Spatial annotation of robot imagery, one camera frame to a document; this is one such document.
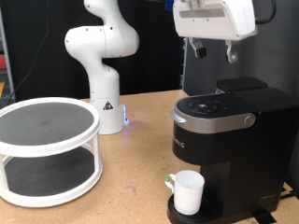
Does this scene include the black tape strip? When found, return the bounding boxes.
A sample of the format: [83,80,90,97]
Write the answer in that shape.
[251,209,278,224]

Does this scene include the white two-tier turntable shelf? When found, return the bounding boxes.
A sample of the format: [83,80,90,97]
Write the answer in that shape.
[0,96,105,208]

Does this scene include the grey metal frame post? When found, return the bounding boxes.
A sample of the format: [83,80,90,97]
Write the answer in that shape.
[0,8,16,101]

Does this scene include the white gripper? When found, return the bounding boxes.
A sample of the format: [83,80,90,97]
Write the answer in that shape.
[172,0,259,64]

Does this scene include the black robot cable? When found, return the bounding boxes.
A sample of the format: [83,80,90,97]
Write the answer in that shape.
[254,0,278,26]

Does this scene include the clear water reservoir black lid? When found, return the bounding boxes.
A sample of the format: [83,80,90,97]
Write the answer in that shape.
[215,77,269,94]

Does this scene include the black power cables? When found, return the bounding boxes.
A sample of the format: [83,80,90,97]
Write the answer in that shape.
[278,186,299,202]

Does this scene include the white mug green-tagged handle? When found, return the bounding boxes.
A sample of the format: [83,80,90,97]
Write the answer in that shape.
[164,170,206,216]

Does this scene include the wrist camera blue mount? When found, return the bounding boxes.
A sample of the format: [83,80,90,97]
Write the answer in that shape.
[164,0,206,12]

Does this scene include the black Keurig coffee machine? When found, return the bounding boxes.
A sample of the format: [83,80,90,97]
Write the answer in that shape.
[166,87,299,224]

